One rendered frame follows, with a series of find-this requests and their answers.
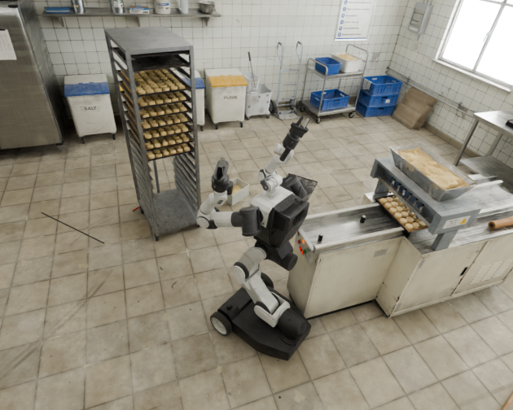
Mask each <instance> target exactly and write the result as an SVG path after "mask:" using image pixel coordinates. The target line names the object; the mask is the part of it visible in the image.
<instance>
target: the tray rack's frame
mask: <svg viewBox="0 0 513 410"><path fill-rule="evenodd" d="M104 33H105V37H106V42H107V49H108V54H109V59H110V63H111V67H112V75H113V79H114V83H115V87H116V96H117V100H118V104H119V108H120V113H121V120H122V124H123V129H124V134H125V141H126V145H127V150H128V154H129V161H130V167H131V171H132V175H133V179H134V187H135V191H136V195H137V200H138V203H137V204H138V206H139V207H141V208H142V210H143V212H144V214H145V216H146V218H147V220H148V222H149V224H150V226H151V228H152V229H151V231H152V233H153V237H154V238H155V235H154V234H155V230H154V225H153V220H152V216H151V213H150V212H149V211H148V209H147V206H146V204H145V203H144V201H143V199H142V197H140V194H139V190H138V182H137V177H136V173H135V169H134V161H133V156H132V151H131V147H130V143H129V134H128V130H127V125H126V121H125V113H124V108H123V104H122V99H121V92H120V86H119V82H118V78H117V74H116V65H115V61H114V56H113V52H112V44H111V40H112V41H113V42H114V43H115V44H116V45H117V46H118V47H119V48H120V50H121V51H122V52H123V53H125V51H124V50H129V51H130V55H140V54H150V53H160V52H170V51H180V50H189V49H190V46H189V45H191V43H189V42H188V41H186V40H184V39H183V38H181V37H179V36H178V35H177V34H176V33H174V32H172V31H171V30H169V29H167V28H166V27H165V26H154V27H137V28H106V29H104ZM153 166H154V171H155V177H156V188H157V193H155V195H156V197H154V200H155V201H156V203H157V205H155V206H156V209H157V211H158V212H157V213H156V214H157V215H158V217H159V220H158V222H159V224H160V227H159V228H158V231H159V236H160V235H162V234H165V233H169V232H172V231H174V230H178V229H182V228H185V227H187V226H190V225H194V224H196V225H197V221H196V220H197V218H198V216H197V215H196V214H195V213H194V212H193V210H192V209H191V207H190V205H189V204H188V203H187V201H186V200H185V199H184V197H183V196H182V194H181V192H180V191H179V189H178V188H174V189H171V190H165V191H162V192H160V186H159V180H158V173H157V167H156V161H155V160H153ZM159 236H158V237H159Z"/></svg>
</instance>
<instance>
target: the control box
mask: <svg viewBox="0 0 513 410"><path fill-rule="evenodd" d="M297 232H299V233H300V236H298V234H297ZM297 232H296V239H295V242H296V245H297V246H298V247H299V249H300V248H301V249H300V252H301V253H302V252H303V254H302V255H303V256H304V257H305V259H306V261H307V263H308V264H312V263H313V260H314V253H313V248H314V247H313V244H312V243H311V241H310V240H309V238H308V237H307V235H306V234H305V232H304V230H303V229H302V228H301V227H300V228H299V230H298V231H297ZM302 239H304V241H305V243H303V242H302ZM298 240H300V244H298V242H297V241H298ZM307 247H308V248H309V251H308V250H307ZM304 250H306V254H305V253H304Z"/></svg>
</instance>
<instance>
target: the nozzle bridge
mask: <svg viewBox="0 0 513 410"><path fill-rule="evenodd" d="M370 176H371V177H372V178H378V179H379V180H378V183H377V186H376V188H375V192H376V193H377V194H382V193H387V192H388V191H389V190H390V191H391V192H392V193H394V194H395V195H396V196H397V197H398V198H399V199H400V200H401V201H402V202H403V203H404V204H405V205H406V206H407V207H408V208H409V209H410V210H411V211H412V212H413V213H414V214H415V215H416V216H417V217H418V218H419V219H420V220H422V221H423V222H424V223H425V224H426V225H427V226H428V227H429V228H428V230H427V231H428V232H429V233H430V234H431V235H435V234H437V236H436V239H435V241H434V243H433V244H432V246H431V248H432V249H433V250H434V251H439V250H443V249H446V248H448V247H449V245H450V243H451V242H452V241H453V239H454V236H455V235H456V233H457V232H458V230H459V229H463V228H466V227H471V225H472V224H473V222H474V220H475V219H476V217H477V216H478V214H479V213H480V210H481V209H482V208H481V207H479V206H478V205H477V204H475V203H474V202H472V201H471V200H470V199H469V198H468V197H466V196H465V195H464V194H462V195H461V196H459V197H458V198H454V199H450V200H445V201H441V202H437V201H436V200H435V199H434V198H433V197H432V196H431V195H430V194H428V193H427V192H426V191H425V190H424V189H422V188H421V187H420V186H419V185H417V184H416V183H415V182H414V181H412V180H411V179H410V178H409V177H408V176H407V175H406V174H405V173H404V172H402V171H401V170H400V169H399V168H397V167H396V166H395V163H394V160H393V157H392V156H388V157H381V158H375V162H374V164H373V167H372V169H371V172H370ZM392 177H393V179H392V180H391V178H392ZM394 178H395V179H396V183H395V184H397V185H396V187H398V185H399V183H401V188H402V187H403V186H404V188H403V189H402V190H401V188H400V190H401V192H403V190H404V189H405V188H406V194H407V193H408V192H409V193H408V194H407V196H406V194H405V196H402V193H401V192H400V190H399V191H397V188H396V187H395V185H394V186H392V183H390V180H391V182H392V181H393V180H394ZM398 181H399V182H398ZM397 182H398V183H397ZM410 193H412V197H411V200H410V201H407V199H408V198H407V197H409V194H410ZM414 197H416V198H417V199H418V202H417V204H416V206H415V207H414V206H413V203H412V202H411V201H412V199H413V198H414ZM416 198H414V200H413V202H414V201H415V200H416ZM421 202H422V203H421ZM420 203H421V204H420ZM419 204H420V205H419ZM422 204H424V208H423V210H422V211H421V212H419V209H418V205H419V207H420V206H421V205H422Z"/></svg>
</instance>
